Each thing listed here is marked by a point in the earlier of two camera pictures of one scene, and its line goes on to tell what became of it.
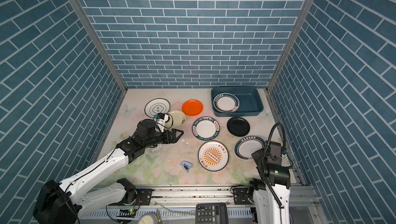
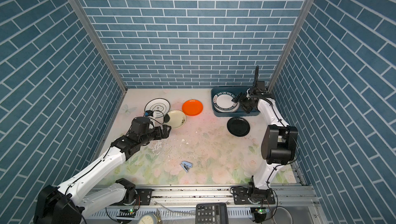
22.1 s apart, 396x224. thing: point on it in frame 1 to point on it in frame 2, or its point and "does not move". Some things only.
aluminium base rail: x=300 y=195 does not move
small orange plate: x=192 y=107 does not move
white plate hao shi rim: x=205 y=128 to x=222 y=102
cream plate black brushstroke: x=177 y=119 does not move
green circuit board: x=127 y=212 does not move
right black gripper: x=257 y=154 to x=241 y=97
